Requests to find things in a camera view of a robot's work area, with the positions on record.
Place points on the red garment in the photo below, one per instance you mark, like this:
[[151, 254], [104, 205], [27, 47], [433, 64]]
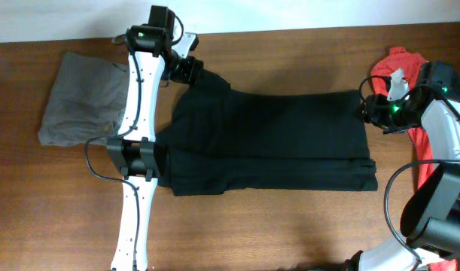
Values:
[[410, 63]]

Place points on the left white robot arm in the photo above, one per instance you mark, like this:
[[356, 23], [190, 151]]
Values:
[[154, 56]]

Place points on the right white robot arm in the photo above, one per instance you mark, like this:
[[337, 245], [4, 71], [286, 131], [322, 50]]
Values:
[[430, 223]]

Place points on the black t-shirt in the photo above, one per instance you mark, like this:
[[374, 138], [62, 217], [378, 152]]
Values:
[[220, 139]]

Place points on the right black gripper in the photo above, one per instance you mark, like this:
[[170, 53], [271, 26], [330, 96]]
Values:
[[376, 105]]

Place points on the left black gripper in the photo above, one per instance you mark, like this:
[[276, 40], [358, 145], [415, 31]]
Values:
[[193, 69]]

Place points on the grey folded garment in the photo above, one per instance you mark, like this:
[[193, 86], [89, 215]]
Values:
[[87, 100]]

